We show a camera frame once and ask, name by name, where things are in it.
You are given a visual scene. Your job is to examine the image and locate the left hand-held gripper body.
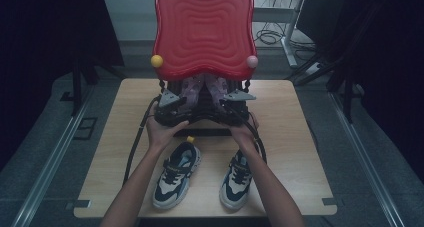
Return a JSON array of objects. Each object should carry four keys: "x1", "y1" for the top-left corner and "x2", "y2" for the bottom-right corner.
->
[{"x1": 154, "y1": 89, "x2": 190, "y2": 127}]

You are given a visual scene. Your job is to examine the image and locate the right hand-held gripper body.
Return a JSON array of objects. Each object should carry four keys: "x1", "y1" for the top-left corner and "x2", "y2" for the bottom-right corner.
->
[{"x1": 219, "y1": 89, "x2": 257, "y2": 127}]

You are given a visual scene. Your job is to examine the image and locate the red and black shoe rack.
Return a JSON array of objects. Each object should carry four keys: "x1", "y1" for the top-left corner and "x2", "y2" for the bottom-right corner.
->
[{"x1": 150, "y1": 0, "x2": 259, "y2": 138}]

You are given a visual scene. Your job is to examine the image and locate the navy and white sneaker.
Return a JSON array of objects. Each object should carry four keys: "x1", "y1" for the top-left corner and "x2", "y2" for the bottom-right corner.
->
[
  {"x1": 152, "y1": 135, "x2": 203, "y2": 211},
  {"x1": 218, "y1": 148, "x2": 257, "y2": 211}
]

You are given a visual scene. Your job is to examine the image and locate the person's left hand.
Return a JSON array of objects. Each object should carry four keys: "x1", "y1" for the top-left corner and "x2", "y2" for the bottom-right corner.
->
[{"x1": 145, "y1": 104, "x2": 190, "y2": 152}]

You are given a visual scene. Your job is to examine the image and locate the person's right hand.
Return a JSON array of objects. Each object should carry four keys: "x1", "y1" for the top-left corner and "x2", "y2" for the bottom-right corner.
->
[{"x1": 227, "y1": 111, "x2": 260, "y2": 149}]

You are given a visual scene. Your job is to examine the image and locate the white power strip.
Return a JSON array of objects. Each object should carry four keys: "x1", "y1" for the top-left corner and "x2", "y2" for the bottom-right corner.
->
[{"x1": 304, "y1": 62, "x2": 325, "y2": 76}]

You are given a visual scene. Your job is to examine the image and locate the black tripod stand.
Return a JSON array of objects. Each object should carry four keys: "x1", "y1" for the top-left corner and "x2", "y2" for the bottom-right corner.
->
[
  {"x1": 59, "y1": 51, "x2": 128, "y2": 117},
  {"x1": 285, "y1": 0, "x2": 384, "y2": 124}
]

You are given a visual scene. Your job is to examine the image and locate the dark curtain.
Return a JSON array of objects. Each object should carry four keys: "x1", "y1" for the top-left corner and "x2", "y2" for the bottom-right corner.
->
[
  {"x1": 295, "y1": 0, "x2": 424, "y2": 185},
  {"x1": 0, "y1": 0, "x2": 126, "y2": 170}
]

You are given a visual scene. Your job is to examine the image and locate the coiled black floor cables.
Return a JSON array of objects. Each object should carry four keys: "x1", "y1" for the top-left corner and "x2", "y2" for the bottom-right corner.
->
[{"x1": 254, "y1": 21, "x2": 317, "y2": 52}]

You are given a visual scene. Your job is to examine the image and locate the white desk leg frame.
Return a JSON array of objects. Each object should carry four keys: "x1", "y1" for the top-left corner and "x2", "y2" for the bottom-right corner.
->
[{"x1": 252, "y1": 0, "x2": 306, "y2": 69}]

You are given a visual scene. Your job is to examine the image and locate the metal floor rail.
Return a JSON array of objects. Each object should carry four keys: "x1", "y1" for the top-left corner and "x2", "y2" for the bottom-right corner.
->
[
  {"x1": 329, "y1": 92, "x2": 406, "y2": 227},
  {"x1": 11, "y1": 86, "x2": 96, "y2": 227}
]

